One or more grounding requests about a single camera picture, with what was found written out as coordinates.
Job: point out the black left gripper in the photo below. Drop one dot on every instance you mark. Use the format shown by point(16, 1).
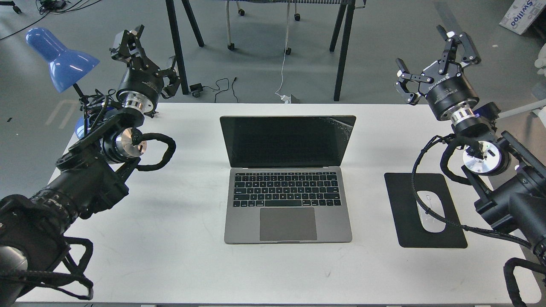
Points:
point(144, 86)

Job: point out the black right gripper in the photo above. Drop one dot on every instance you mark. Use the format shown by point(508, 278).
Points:
point(443, 83)

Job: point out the grey laptop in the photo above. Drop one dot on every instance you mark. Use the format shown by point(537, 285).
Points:
point(285, 183)

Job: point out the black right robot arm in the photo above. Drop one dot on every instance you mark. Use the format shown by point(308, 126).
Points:
point(509, 180)

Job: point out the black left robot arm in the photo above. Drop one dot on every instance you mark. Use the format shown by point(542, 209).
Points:
point(35, 252)

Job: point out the blue desk lamp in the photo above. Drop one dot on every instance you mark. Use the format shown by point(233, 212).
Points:
point(66, 66)

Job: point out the white cardboard box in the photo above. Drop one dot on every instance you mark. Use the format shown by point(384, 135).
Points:
point(521, 14)

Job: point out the black trestle table legs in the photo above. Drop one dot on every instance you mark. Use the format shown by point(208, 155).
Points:
point(344, 16)

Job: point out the black mouse pad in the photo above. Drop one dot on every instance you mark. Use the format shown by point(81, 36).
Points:
point(408, 225)

